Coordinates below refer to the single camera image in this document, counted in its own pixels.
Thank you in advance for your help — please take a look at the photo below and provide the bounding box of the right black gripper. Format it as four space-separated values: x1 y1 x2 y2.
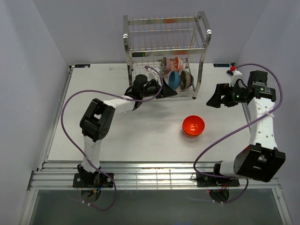
206 82 247 108

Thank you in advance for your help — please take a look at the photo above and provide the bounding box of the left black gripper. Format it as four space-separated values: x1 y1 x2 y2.
141 78 177 100

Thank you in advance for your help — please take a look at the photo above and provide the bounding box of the blue ceramic bowl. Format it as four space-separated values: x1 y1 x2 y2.
168 71 181 90

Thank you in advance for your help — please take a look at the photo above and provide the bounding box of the brown bowl dark patterned rim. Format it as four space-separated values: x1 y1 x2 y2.
180 70 194 90

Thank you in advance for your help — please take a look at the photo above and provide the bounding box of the grey leaf patterned bowl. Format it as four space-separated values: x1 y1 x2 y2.
160 57 172 75

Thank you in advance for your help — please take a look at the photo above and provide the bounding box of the orange floral white bowl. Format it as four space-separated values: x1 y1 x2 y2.
172 57 184 73

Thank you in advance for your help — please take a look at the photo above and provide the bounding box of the orange plastic bowl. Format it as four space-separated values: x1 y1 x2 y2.
182 115 205 137

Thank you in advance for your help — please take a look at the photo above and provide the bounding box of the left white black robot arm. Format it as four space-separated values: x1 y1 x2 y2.
77 75 177 188

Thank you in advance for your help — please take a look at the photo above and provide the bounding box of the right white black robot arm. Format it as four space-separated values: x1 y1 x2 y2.
206 69 285 186

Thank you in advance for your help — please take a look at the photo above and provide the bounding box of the stainless steel dish rack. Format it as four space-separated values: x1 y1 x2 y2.
123 11 212 99

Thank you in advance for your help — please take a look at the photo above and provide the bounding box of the right blue table sticker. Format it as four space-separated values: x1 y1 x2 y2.
213 63 230 68

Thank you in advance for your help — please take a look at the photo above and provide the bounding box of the blue table sticker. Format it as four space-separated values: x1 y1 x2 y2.
213 63 230 68
74 64 90 68

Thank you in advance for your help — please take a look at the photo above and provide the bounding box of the left blue table sticker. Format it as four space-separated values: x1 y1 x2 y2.
74 64 90 68

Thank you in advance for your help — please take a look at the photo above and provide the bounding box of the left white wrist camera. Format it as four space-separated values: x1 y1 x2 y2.
149 70 160 81

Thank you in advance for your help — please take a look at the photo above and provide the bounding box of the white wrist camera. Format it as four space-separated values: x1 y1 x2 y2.
226 66 242 87
149 70 160 81

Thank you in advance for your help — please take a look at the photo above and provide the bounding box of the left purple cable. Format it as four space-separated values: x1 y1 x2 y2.
60 65 165 210

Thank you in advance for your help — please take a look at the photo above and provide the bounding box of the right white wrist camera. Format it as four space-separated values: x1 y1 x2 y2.
226 66 242 87

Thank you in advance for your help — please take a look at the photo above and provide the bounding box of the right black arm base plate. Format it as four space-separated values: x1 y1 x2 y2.
191 173 240 188

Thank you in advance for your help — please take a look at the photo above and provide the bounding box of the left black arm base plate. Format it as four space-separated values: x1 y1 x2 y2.
72 173 114 188

